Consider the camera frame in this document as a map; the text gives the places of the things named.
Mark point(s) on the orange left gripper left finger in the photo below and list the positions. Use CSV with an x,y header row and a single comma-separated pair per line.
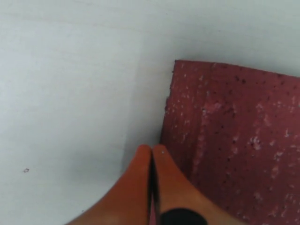
x,y
128,201

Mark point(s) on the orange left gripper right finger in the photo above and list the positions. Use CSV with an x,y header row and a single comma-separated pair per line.
x,y
177,201

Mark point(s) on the red brick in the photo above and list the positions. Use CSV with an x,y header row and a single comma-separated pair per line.
x,y
235,133

